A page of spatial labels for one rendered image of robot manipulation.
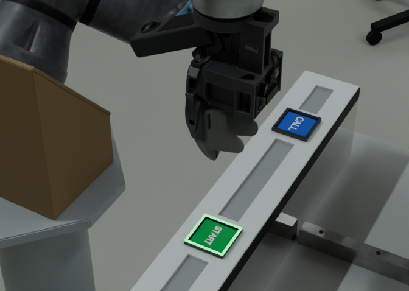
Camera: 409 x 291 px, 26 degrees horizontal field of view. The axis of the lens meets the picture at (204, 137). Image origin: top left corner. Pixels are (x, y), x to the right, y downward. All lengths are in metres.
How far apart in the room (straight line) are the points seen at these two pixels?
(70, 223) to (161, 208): 1.21
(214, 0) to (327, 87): 0.55
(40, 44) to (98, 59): 1.89
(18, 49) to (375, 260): 0.59
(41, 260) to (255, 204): 0.46
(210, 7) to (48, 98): 0.43
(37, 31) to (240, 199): 0.38
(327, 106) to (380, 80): 1.76
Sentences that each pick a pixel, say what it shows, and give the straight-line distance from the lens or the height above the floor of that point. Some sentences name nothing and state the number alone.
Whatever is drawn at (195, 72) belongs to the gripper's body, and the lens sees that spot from 0.94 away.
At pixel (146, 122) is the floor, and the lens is 2.87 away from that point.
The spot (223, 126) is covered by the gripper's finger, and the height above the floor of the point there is 1.17.
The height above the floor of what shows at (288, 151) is 0.96.
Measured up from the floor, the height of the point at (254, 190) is 0.96.
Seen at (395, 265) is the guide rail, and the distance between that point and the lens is 1.28.
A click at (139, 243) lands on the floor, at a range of 2.47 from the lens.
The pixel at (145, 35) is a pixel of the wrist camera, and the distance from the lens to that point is 0.97.
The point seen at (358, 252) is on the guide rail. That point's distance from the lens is 1.29.
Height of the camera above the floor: 1.77
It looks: 39 degrees down
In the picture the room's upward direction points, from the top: straight up
